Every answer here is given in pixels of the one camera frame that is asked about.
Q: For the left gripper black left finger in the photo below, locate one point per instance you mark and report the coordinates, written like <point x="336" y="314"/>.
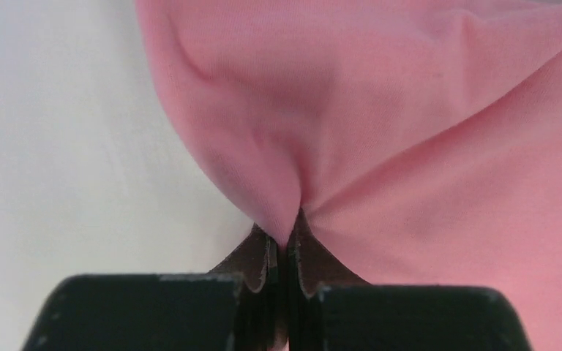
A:
<point x="231" y="307"/>

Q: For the pink t-shirt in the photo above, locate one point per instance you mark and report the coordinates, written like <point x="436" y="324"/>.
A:
<point x="422" y="139"/>

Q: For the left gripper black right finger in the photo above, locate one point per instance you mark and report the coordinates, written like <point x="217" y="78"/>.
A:
<point x="332" y="308"/>

